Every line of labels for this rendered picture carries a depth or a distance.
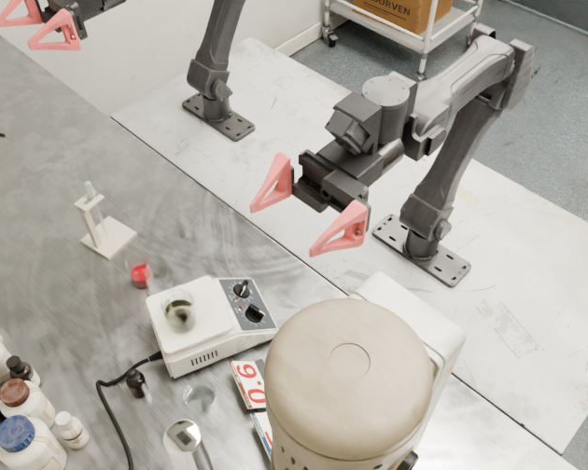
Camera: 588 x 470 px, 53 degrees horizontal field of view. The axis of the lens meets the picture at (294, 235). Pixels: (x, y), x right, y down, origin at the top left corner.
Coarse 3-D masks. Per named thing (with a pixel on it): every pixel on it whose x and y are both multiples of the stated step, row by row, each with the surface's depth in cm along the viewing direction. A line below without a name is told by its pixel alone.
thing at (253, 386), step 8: (240, 368) 99; (248, 368) 100; (240, 376) 98; (248, 376) 99; (256, 376) 100; (248, 384) 97; (256, 384) 98; (248, 392) 96; (256, 392) 97; (256, 400) 96; (264, 400) 97
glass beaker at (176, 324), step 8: (168, 288) 94; (176, 288) 94; (184, 288) 94; (160, 296) 93; (168, 296) 95; (176, 296) 96; (184, 296) 96; (192, 296) 93; (160, 304) 92; (192, 304) 92; (184, 312) 92; (192, 312) 94; (168, 320) 93; (176, 320) 92; (184, 320) 93; (192, 320) 95; (168, 328) 96; (176, 328) 94; (184, 328) 95; (192, 328) 96
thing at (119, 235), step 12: (84, 204) 110; (84, 216) 111; (108, 216) 123; (96, 228) 121; (108, 228) 121; (120, 228) 121; (84, 240) 119; (96, 240) 116; (108, 240) 119; (120, 240) 119; (96, 252) 118; (108, 252) 117
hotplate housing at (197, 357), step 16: (224, 336) 98; (240, 336) 99; (256, 336) 101; (272, 336) 104; (160, 352) 100; (176, 352) 96; (192, 352) 97; (208, 352) 98; (224, 352) 101; (176, 368) 98; (192, 368) 100
